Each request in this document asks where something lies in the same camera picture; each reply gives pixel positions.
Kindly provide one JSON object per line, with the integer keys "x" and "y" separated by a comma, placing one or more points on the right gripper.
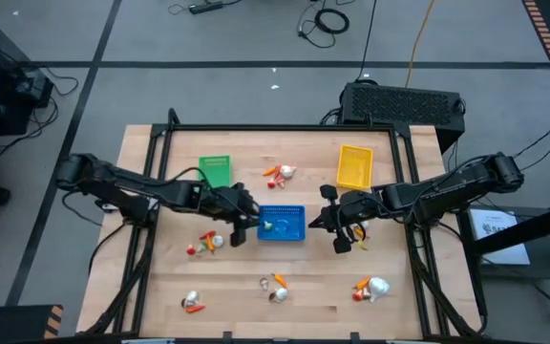
{"x": 358, "y": 208}

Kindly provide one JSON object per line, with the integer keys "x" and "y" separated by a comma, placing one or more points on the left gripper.
{"x": 227, "y": 203}

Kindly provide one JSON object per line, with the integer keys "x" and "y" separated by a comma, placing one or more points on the orange carrot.
{"x": 359, "y": 233}

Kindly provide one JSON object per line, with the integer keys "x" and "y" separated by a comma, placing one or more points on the red toy chili pepper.
{"x": 195, "y": 309}
{"x": 206, "y": 235}

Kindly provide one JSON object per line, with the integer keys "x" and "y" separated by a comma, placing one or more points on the red toy mushroom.
{"x": 271, "y": 183}
{"x": 356, "y": 296}
{"x": 191, "y": 250}

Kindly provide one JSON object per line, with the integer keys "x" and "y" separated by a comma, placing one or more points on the orange toy chili pepper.
{"x": 280, "y": 280}
{"x": 210, "y": 245}
{"x": 362, "y": 283}
{"x": 270, "y": 170}

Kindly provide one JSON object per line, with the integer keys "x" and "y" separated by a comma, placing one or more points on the blue plastic basket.
{"x": 284, "y": 234}

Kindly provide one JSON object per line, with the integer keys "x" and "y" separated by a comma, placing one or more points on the green toy mushroom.
{"x": 201, "y": 247}

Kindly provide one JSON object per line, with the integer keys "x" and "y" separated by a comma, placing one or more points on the pale toy mushroom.
{"x": 366, "y": 294}
{"x": 280, "y": 180}
{"x": 264, "y": 284}

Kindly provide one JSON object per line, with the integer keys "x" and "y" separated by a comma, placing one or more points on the brown toy mushroom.
{"x": 184, "y": 303}
{"x": 272, "y": 297}

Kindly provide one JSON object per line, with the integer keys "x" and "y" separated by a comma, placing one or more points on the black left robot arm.
{"x": 112, "y": 179}

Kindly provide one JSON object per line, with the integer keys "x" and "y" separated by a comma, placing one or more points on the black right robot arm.
{"x": 447, "y": 191}

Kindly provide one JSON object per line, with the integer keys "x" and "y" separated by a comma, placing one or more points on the yellow toy chili pepper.
{"x": 362, "y": 245}

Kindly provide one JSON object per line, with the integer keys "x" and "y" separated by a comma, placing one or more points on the green plastic basket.
{"x": 215, "y": 167}

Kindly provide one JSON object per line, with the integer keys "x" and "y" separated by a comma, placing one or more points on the yellow plastic basket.
{"x": 355, "y": 167}

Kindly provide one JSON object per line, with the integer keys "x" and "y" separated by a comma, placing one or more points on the black perforated computer case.
{"x": 399, "y": 107}

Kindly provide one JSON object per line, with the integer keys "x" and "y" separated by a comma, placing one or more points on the white printed paper sheet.
{"x": 499, "y": 239}

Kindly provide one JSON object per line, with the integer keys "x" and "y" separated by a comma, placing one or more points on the black side table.
{"x": 542, "y": 229}

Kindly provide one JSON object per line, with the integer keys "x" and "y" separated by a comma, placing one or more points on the black power strip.
{"x": 205, "y": 7}

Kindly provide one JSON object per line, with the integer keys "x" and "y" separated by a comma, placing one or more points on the black aluminium table frame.
{"x": 275, "y": 127}

